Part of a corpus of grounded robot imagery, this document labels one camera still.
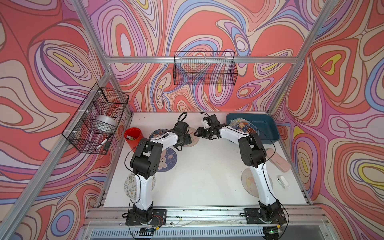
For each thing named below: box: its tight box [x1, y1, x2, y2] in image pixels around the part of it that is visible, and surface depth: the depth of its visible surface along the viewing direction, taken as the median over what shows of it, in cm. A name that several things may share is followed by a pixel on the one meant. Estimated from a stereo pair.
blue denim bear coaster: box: [228, 118, 260, 136], surface depth 110 cm
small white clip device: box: [277, 175, 289, 189], surface depth 84 cm
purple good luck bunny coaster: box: [157, 147, 178, 173], surface depth 95 cm
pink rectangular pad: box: [265, 148, 292, 173], surface depth 93 cm
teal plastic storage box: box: [226, 113, 280, 144], surface depth 111 cm
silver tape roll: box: [91, 115, 117, 135], surface depth 73 cm
